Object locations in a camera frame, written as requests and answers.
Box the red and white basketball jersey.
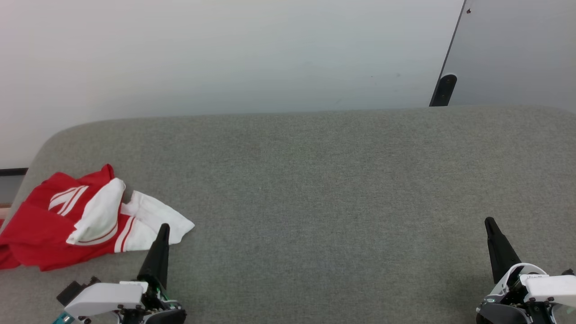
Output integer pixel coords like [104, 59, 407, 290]
[0, 164, 195, 272]

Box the thin metal frame post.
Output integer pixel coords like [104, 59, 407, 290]
[429, 0, 468, 107]

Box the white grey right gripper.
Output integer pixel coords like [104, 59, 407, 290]
[476, 217, 576, 324]

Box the rounded metal bracket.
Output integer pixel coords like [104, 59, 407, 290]
[431, 74, 458, 107]

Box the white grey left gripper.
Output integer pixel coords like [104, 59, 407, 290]
[64, 224, 187, 324]

